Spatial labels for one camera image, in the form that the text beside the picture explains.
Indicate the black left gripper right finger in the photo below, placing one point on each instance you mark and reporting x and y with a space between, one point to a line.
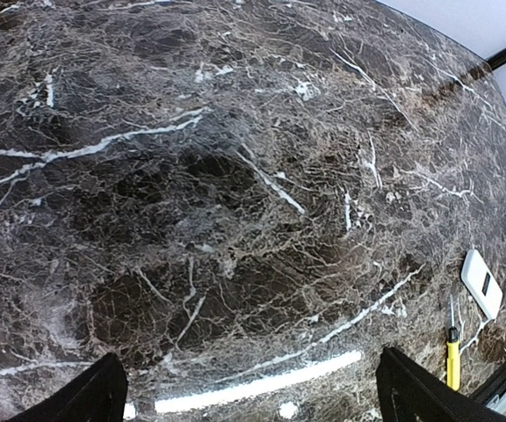
408 392

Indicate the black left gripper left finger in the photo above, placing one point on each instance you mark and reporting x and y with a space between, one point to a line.
98 394

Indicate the white remote control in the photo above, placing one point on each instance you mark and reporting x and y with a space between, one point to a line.
481 284

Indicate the yellow handled screwdriver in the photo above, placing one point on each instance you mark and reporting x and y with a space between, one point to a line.
453 362

